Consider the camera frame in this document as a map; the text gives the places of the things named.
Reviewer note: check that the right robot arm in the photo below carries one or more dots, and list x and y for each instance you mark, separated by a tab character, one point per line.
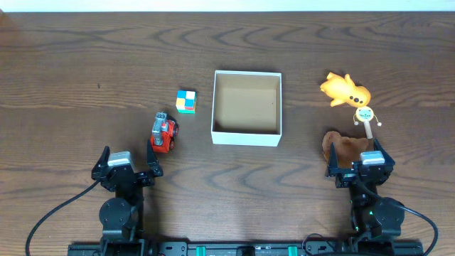
376	220

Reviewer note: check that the multicoloured puzzle cube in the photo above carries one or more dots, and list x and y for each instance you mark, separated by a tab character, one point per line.
186	101

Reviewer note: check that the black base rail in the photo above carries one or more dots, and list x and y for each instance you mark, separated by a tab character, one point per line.
309	247

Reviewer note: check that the wooden cat rattle drum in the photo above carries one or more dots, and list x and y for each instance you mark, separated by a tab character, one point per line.
365	115

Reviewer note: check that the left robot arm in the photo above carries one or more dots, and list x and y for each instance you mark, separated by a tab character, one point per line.
122	216

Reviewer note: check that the brown plush toy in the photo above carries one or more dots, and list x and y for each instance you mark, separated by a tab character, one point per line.
348	149

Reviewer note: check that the red toy truck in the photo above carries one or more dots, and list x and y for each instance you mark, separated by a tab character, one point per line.
164	131

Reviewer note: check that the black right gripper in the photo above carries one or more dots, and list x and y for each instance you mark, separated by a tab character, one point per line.
347	176

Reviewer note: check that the white cardboard box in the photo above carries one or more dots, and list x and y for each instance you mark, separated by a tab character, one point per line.
247	108

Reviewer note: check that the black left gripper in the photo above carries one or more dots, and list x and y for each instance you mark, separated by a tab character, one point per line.
125	177

